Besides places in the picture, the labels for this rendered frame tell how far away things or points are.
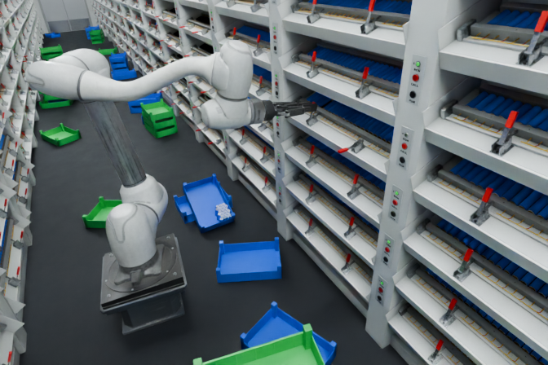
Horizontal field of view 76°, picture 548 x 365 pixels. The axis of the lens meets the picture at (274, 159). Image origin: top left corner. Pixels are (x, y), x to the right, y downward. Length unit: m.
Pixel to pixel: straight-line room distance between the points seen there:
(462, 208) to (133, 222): 1.09
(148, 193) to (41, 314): 0.72
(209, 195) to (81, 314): 0.86
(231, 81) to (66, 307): 1.29
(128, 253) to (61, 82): 0.65
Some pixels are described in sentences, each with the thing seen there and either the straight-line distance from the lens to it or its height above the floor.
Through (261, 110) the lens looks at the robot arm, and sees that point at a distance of 1.21.
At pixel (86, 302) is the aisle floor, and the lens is 1.90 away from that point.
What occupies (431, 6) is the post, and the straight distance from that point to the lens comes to 0.92.
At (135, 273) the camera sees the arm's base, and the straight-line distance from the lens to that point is 1.53.
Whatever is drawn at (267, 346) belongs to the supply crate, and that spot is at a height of 0.44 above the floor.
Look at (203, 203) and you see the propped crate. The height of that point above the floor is 0.08.
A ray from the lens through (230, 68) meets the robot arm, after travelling 1.08.
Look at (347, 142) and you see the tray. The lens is 1.26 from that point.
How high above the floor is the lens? 1.30
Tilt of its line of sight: 29 degrees down
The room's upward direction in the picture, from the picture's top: 2 degrees counter-clockwise
